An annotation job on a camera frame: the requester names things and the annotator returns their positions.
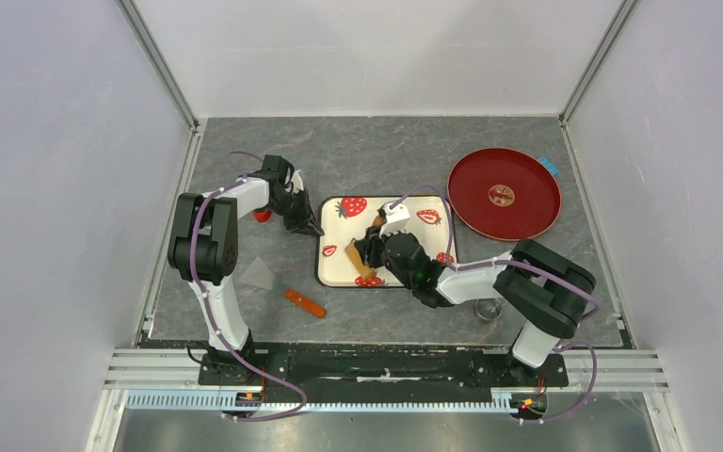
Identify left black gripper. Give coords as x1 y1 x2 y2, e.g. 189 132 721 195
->
265 188 323 238

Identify white strawberry print tray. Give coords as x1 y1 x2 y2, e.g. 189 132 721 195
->
315 195 457 289

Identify wooden dough roller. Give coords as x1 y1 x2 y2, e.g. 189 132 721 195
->
345 216 386 280

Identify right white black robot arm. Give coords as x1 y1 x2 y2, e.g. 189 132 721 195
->
345 226 602 384

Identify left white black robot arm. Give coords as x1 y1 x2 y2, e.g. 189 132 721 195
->
167 154 324 384

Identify small red cap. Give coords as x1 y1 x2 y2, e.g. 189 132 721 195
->
252 209 272 223

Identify round red plate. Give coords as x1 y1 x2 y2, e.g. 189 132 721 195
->
446 147 562 241

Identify small blue plastic piece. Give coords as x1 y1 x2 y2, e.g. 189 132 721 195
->
538 157 559 176

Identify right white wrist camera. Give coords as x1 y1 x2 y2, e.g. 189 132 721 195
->
378 202 410 237

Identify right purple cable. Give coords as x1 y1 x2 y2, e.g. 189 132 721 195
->
389 184 603 427

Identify purple cable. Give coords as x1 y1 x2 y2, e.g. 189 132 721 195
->
187 151 311 424
389 184 603 427

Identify orange handled metal scraper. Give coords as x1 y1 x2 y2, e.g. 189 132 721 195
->
239 257 327 318

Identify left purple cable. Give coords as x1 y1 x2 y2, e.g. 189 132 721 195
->
187 151 311 424

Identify round metal cutter ring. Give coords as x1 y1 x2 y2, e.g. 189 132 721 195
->
474 298 506 324

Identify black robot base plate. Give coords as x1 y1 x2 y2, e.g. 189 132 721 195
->
188 343 570 405

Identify aluminium frame rail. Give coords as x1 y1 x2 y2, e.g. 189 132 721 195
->
104 349 669 414

